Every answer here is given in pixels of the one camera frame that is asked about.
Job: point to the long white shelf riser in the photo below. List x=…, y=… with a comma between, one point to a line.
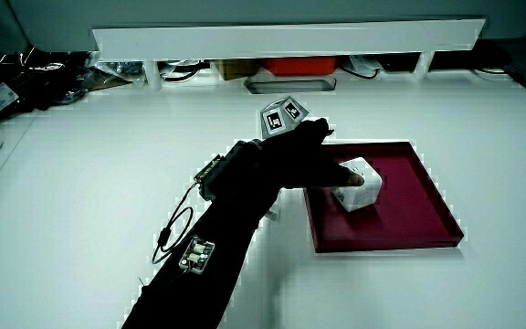
x=290, y=40

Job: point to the small clear electronics module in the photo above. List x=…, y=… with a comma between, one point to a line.
x=196, y=254

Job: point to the flat grey tray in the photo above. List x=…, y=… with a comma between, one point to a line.
x=290, y=86

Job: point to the orange plastic box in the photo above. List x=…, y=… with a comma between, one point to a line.
x=300, y=66

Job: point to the dark red square tray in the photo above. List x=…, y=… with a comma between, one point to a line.
x=404, y=219

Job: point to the person's left forearm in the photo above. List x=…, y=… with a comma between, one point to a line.
x=203, y=283

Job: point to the large grey panel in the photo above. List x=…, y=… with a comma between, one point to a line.
x=263, y=11

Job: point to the white cube socket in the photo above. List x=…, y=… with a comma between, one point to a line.
x=364, y=194

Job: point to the clear plastic bag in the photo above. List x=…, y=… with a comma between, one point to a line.
x=117, y=69

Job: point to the person's left hand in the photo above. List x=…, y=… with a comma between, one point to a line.
x=292, y=160

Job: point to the brown cardboard box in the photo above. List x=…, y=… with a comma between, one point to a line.
x=233, y=68

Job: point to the black plastic bags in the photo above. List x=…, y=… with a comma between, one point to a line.
x=34, y=84

